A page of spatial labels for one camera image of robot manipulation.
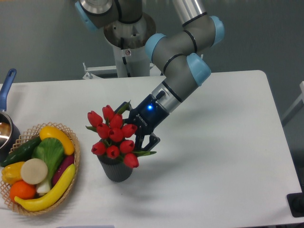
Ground purple eggplant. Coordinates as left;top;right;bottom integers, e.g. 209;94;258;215
52;155;74;186

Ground black box at table edge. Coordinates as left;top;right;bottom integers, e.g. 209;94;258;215
286;192;304;218

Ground beige round disc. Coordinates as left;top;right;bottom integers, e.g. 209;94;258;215
20;158;48;185

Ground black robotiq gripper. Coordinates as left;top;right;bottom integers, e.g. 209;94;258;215
114;95;169;152

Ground orange fruit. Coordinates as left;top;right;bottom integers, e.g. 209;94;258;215
9;180;36;202

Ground green cucumber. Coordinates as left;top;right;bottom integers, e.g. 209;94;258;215
0;137;41;167

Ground green bok choy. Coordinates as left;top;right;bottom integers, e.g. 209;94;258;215
31;138;64;196

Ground yellow squash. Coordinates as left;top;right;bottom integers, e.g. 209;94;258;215
39;125;75;155

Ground red tulip bouquet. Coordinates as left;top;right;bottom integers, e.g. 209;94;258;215
86;102;156;169

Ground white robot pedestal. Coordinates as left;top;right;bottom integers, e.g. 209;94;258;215
113;46;150;78

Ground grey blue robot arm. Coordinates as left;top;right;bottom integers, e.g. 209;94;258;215
75;0;225;151

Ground dark grey ribbed vase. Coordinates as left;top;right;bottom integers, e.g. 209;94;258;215
97;155;133;182

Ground yellow banana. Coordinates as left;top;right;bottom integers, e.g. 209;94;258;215
14;164;76;212

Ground white frame at right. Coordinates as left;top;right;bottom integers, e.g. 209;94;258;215
281;81;304;127

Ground yellow bell pepper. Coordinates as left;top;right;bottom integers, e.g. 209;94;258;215
1;161;25;185

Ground white metal base frame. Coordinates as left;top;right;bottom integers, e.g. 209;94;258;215
82;54;204;80

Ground woven wicker basket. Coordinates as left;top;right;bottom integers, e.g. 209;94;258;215
0;122;80;216

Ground blue handled saucepan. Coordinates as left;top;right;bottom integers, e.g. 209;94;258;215
0;68;20;162

